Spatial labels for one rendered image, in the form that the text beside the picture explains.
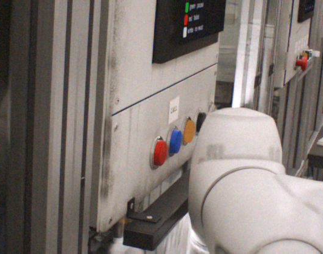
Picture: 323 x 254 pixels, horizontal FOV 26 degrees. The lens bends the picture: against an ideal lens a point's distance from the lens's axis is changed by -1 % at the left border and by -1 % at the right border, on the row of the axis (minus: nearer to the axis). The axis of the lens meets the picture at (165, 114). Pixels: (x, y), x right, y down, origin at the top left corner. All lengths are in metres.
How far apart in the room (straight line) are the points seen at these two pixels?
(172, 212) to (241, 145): 0.11
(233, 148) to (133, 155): 0.11
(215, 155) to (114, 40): 0.18
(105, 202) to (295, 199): 0.19
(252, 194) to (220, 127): 0.14
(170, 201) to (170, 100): 0.12
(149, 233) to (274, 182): 0.14
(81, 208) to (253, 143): 0.20
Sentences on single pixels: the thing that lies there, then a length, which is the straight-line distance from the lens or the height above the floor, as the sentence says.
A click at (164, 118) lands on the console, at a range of 0.85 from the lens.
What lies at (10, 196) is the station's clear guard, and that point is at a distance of 0.59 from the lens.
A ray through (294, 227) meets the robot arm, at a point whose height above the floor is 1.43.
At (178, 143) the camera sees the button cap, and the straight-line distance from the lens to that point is 0.88.
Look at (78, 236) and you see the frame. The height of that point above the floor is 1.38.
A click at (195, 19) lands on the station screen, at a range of 0.84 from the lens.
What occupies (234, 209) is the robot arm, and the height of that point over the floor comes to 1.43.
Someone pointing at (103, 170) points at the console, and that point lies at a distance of 0.70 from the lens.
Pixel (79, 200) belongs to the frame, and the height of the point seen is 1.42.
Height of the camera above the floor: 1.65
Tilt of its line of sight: 13 degrees down
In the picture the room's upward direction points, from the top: 4 degrees clockwise
